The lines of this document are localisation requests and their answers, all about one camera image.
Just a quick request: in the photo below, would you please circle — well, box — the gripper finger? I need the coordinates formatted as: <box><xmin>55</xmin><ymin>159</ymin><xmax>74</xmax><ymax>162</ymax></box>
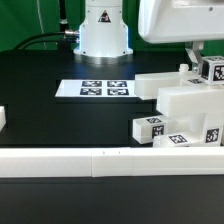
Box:
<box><xmin>185</xmin><ymin>41</ymin><xmax>204</xmax><ymax>74</ymax></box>

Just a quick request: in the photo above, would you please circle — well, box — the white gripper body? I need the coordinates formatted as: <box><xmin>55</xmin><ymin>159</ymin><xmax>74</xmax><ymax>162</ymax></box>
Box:
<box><xmin>138</xmin><ymin>0</ymin><xmax>224</xmax><ymax>43</ymax></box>

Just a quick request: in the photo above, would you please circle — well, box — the white chair back frame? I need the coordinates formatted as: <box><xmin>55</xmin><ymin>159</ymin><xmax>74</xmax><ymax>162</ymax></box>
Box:
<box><xmin>134</xmin><ymin>70</ymin><xmax>224</xmax><ymax>117</ymax></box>

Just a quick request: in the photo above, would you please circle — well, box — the white chair seat part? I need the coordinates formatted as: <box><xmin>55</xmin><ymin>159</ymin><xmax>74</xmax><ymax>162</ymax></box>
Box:
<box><xmin>164</xmin><ymin>113</ymin><xmax>224</xmax><ymax>148</ymax></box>

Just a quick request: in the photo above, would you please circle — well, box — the small white block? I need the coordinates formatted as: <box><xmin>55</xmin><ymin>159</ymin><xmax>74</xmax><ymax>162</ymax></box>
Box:
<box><xmin>132</xmin><ymin>115</ymin><xmax>169</xmax><ymax>144</ymax></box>

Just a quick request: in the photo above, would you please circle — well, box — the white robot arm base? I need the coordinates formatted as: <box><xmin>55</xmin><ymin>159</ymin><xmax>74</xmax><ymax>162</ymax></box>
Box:
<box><xmin>74</xmin><ymin>0</ymin><xmax>133</xmax><ymax>65</ymax></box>

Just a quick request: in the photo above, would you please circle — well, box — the white front fence wall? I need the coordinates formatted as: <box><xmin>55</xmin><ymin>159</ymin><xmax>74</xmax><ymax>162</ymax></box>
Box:
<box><xmin>0</xmin><ymin>147</ymin><xmax>224</xmax><ymax>178</ymax></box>

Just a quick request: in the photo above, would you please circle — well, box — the white fence wall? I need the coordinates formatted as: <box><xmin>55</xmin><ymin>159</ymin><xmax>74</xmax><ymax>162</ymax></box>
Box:
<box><xmin>0</xmin><ymin>106</ymin><xmax>6</xmax><ymax>132</ymax></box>
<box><xmin>0</xmin><ymin>147</ymin><xmax>224</xmax><ymax>178</ymax></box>

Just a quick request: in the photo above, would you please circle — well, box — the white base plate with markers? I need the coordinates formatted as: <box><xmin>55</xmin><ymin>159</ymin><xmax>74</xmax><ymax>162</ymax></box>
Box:
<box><xmin>55</xmin><ymin>79</ymin><xmax>135</xmax><ymax>98</ymax></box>

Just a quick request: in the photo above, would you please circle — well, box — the black cable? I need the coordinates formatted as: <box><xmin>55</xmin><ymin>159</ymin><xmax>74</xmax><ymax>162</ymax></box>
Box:
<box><xmin>13</xmin><ymin>29</ymin><xmax>81</xmax><ymax>51</ymax></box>

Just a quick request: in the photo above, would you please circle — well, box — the white left fence wall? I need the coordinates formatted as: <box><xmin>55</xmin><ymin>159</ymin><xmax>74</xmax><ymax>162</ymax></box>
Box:
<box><xmin>0</xmin><ymin>106</ymin><xmax>6</xmax><ymax>132</ymax></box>

